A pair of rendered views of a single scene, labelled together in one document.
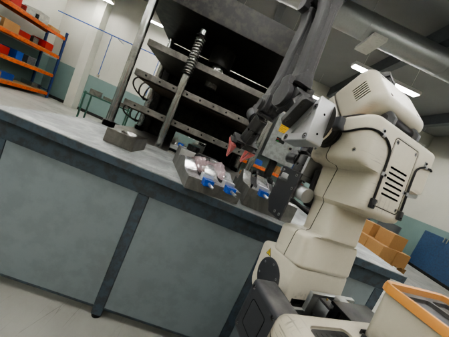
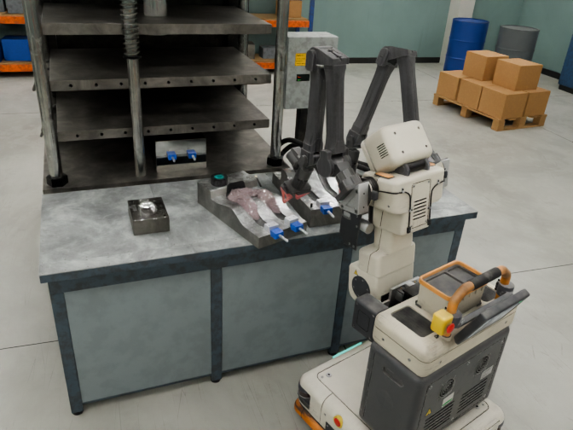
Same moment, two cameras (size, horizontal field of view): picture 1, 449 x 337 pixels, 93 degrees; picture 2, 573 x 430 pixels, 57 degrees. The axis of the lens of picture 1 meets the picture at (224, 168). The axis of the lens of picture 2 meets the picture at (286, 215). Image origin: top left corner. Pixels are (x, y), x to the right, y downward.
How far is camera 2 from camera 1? 1.47 m
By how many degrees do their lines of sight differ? 27
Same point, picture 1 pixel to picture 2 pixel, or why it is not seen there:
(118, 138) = (150, 225)
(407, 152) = (422, 185)
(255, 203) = (321, 219)
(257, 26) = not seen: outside the picture
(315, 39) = (335, 113)
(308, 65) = (337, 136)
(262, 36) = not seen: outside the picture
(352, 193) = (396, 226)
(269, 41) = not seen: outside the picture
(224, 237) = (304, 263)
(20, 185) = (97, 321)
